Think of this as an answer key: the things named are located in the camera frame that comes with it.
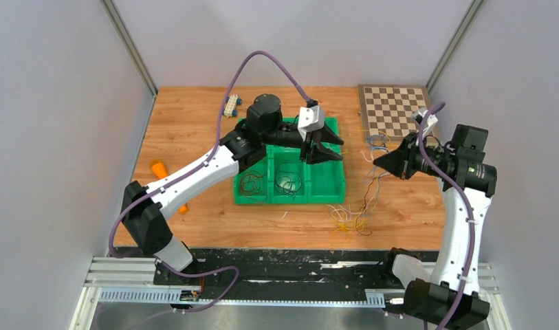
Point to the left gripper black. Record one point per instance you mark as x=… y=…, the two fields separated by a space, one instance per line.
x=318 y=155

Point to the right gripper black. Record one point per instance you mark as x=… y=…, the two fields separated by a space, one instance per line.
x=395 y=163

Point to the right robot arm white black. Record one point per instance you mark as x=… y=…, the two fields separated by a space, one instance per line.
x=448 y=296

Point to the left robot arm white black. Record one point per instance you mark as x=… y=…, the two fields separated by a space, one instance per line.
x=146 y=209

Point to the green six-compartment tray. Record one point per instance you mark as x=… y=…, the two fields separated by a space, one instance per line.
x=281 y=178

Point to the wooden chessboard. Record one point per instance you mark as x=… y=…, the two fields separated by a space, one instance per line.
x=387 y=110

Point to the white blue toy car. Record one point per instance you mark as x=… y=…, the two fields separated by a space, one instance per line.
x=232 y=102

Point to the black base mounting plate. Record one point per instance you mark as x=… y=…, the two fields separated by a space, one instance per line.
x=286 y=275

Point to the orange plastic carrot toy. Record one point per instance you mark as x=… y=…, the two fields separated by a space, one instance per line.
x=158 y=168

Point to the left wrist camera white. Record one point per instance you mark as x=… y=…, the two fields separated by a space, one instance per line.
x=310 y=119

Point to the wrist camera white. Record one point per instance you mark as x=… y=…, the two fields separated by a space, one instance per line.
x=426 y=126
x=310 y=119

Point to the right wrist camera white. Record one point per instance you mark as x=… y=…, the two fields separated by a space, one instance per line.
x=426 y=126

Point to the aluminium frame rail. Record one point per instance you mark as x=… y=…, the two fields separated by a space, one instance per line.
x=120 y=272

